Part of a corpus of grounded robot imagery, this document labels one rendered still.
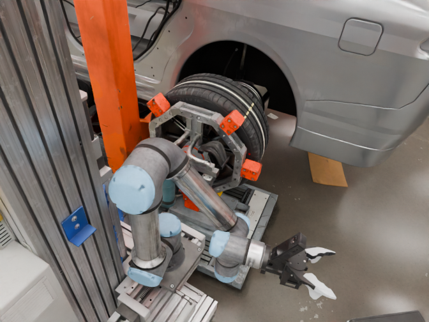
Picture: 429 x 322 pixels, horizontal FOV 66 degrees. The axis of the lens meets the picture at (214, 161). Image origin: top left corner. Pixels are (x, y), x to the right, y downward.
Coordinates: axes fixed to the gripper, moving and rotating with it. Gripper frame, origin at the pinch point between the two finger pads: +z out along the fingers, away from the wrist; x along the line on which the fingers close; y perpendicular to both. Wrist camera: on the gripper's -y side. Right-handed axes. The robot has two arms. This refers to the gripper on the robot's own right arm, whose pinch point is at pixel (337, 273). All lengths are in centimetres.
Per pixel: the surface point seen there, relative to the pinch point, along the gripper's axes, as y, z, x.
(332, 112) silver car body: 3, 1, -110
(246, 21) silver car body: -34, -54, -112
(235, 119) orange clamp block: -1, -45, -71
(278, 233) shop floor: 109, -7, -117
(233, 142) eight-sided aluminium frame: 12, -44, -72
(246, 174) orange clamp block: 30, -35, -72
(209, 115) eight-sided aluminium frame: 2, -58, -73
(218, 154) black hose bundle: 14, -49, -61
